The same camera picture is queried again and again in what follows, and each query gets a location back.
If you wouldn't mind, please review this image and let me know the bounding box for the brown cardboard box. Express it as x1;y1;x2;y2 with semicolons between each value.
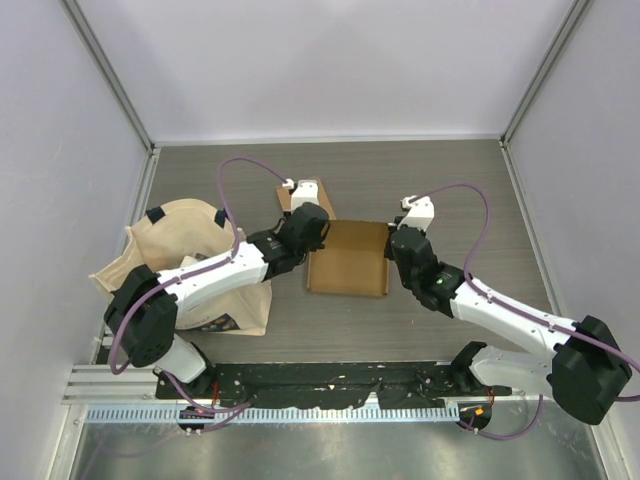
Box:
276;178;337;220
307;220;390;297

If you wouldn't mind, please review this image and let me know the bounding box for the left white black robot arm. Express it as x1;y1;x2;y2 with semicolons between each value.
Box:
104;202;329;399

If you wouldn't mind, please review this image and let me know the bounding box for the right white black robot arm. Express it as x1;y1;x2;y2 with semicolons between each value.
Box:
385;226;632;425

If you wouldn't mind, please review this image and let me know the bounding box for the beige canvas tote bag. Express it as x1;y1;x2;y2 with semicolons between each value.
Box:
90;199;272;336

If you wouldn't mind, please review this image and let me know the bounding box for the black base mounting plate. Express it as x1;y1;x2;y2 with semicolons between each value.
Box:
185;361;511;410

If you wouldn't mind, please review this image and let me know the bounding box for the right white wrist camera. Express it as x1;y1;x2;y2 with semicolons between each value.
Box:
398;196;435;233

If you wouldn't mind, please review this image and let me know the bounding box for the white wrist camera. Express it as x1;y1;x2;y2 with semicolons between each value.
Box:
281;179;320;212
398;196;435;233

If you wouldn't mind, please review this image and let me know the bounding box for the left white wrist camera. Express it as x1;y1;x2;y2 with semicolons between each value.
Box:
281;179;320;212

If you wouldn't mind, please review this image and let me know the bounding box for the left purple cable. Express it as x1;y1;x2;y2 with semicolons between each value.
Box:
108;157;294;434

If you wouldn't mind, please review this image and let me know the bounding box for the white slotted cable duct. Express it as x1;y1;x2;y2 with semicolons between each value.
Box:
85;402;460;425

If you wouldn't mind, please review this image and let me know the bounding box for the aluminium front rail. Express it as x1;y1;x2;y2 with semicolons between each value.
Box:
63;359;609;404

